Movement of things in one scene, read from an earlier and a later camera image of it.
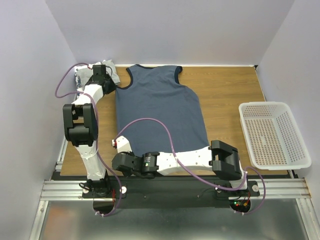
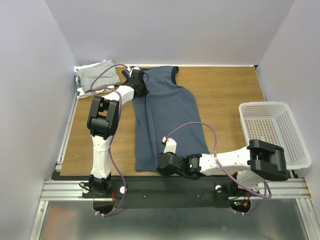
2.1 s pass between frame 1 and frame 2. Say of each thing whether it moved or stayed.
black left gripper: moved
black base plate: stayed
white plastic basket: stayed
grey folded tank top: stayed
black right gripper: moved
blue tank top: moved
